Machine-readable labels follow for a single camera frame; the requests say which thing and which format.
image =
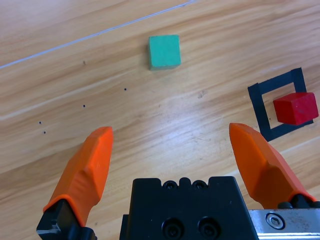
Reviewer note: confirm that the green wooden cube block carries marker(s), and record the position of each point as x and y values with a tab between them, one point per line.
165	51

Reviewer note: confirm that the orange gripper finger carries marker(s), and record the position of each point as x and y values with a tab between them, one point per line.
260	165
85	175

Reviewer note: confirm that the black tape square outline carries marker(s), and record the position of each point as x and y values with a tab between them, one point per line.
260	112

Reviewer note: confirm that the red wooden cube block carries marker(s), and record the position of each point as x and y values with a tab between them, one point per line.
297	110

